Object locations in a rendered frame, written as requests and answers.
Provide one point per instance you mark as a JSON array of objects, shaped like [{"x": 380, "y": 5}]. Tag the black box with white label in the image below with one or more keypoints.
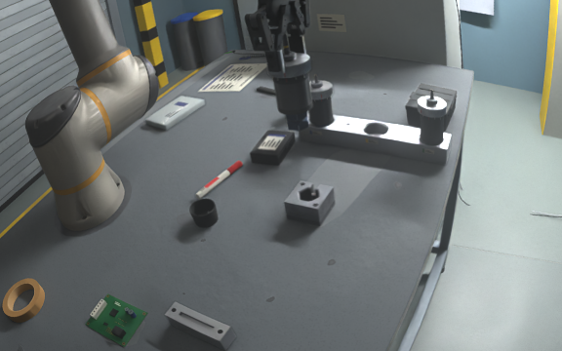
[{"x": 272, "y": 146}]

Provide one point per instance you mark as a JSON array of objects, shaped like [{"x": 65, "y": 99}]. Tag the white wall paper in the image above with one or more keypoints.
[{"x": 477, "y": 6}]

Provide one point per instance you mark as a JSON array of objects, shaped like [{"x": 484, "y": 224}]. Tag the tan tape roll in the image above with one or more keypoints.
[{"x": 10, "y": 309}]

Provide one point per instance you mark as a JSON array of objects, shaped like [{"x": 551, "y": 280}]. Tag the red and white marker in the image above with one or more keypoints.
[{"x": 218, "y": 179}]

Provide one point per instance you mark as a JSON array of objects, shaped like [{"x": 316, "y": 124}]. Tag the grey roller shutter door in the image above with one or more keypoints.
[{"x": 8, "y": 97}]

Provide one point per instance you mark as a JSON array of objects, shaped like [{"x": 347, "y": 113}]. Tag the grey block with hexagonal hole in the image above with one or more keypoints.
[{"x": 310, "y": 207}]

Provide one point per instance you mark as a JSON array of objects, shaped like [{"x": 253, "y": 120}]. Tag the beige label plate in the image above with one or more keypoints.
[{"x": 332, "y": 23}]

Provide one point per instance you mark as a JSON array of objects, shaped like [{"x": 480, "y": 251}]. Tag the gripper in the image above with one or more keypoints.
[{"x": 281, "y": 6}]

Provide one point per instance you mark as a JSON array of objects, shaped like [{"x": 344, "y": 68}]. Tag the silver driver rack block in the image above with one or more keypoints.
[{"x": 398, "y": 139}]

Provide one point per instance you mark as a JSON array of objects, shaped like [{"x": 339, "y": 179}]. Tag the black bit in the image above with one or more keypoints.
[{"x": 265, "y": 90}]

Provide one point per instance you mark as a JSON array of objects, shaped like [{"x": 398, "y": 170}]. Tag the grey bit strip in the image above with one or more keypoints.
[{"x": 198, "y": 327}]

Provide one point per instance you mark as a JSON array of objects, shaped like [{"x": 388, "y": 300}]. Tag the grey drum with blue lid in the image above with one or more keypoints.
[{"x": 186, "y": 44}]

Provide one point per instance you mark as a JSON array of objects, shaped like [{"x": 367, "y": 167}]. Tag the grey drum with yellow lid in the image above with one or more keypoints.
[{"x": 210, "y": 41}]

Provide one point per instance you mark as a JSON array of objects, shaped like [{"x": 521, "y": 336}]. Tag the black cup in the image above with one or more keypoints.
[{"x": 204, "y": 217}]

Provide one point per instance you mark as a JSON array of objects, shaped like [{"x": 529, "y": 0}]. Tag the dark grey box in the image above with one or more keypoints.
[{"x": 437, "y": 91}]

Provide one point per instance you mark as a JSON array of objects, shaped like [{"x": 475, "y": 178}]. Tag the white chart sheet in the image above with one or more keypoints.
[{"x": 232, "y": 78}]

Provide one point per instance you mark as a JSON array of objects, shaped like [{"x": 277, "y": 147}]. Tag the white flat device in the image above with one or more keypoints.
[{"x": 173, "y": 113}]

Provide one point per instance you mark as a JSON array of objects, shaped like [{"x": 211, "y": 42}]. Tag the green circuit board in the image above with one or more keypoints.
[{"x": 115, "y": 322}]

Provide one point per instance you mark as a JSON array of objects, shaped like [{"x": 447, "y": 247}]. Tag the grey back panel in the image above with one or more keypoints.
[{"x": 398, "y": 34}]

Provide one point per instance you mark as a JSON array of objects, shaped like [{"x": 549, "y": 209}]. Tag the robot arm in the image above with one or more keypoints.
[{"x": 91, "y": 122}]

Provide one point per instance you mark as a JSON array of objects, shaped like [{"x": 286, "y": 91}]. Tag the yellow and black striped post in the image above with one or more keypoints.
[{"x": 150, "y": 34}]

